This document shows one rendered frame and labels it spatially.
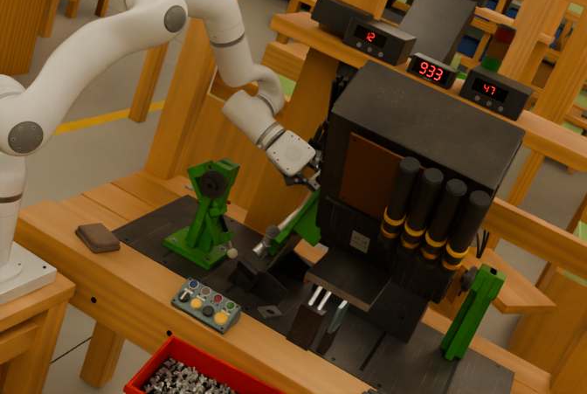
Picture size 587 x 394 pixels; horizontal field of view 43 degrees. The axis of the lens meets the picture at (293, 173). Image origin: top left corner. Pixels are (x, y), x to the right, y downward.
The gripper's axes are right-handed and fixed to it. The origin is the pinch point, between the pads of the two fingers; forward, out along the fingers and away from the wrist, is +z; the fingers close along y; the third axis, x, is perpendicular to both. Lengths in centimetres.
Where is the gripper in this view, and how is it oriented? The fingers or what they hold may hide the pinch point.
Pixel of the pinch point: (317, 181)
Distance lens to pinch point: 196.4
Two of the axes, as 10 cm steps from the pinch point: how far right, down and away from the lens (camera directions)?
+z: 7.2, 6.8, -1.0
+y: 6.7, -6.6, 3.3
